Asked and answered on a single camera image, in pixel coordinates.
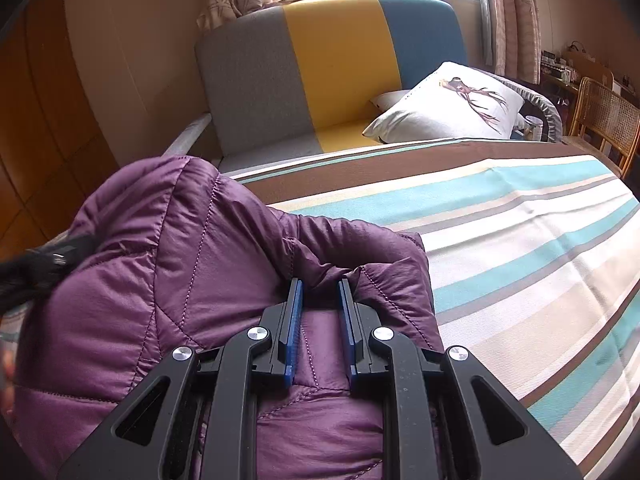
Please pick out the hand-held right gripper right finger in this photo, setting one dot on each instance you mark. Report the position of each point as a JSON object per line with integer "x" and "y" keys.
{"x": 346, "y": 330}

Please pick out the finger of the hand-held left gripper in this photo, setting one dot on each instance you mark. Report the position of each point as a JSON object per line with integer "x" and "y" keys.
{"x": 45, "y": 265}

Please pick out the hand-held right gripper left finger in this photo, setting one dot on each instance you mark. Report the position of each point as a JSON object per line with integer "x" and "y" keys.
{"x": 292, "y": 340}

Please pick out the purple puffer jacket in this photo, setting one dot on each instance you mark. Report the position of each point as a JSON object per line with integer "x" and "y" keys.
{"x": 150, "y": 270}

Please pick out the wooden wardrobe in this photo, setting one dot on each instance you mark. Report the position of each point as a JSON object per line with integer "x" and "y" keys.
{"x": 50, "y": 135}

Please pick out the bed with striped sheet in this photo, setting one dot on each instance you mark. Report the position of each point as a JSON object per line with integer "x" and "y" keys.
{"x": 500, "y": 240}

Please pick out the white deer print pillow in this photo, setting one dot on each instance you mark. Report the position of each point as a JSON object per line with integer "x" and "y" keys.
{"x": 435, "y": 115}

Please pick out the grey pillow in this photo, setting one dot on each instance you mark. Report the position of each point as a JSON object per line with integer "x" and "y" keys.
{"x": 390, "y": 99}

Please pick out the grey yellow blue sofa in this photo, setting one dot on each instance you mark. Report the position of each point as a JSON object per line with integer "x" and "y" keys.
{"x": 330, "y": 60}

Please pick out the grey padded bumper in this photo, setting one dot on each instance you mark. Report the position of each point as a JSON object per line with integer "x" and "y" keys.
{"x": 547, "y": 110}

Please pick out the cluttered wooden desk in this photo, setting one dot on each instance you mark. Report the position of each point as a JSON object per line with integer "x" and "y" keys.
{"x": 570, "y": 70}

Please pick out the rattan chair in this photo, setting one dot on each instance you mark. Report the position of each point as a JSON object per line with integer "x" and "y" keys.
{"x": 610, "y": 105}

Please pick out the white bed rail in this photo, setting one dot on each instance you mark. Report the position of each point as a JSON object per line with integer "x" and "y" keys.
{"x": 187, "y": 135}

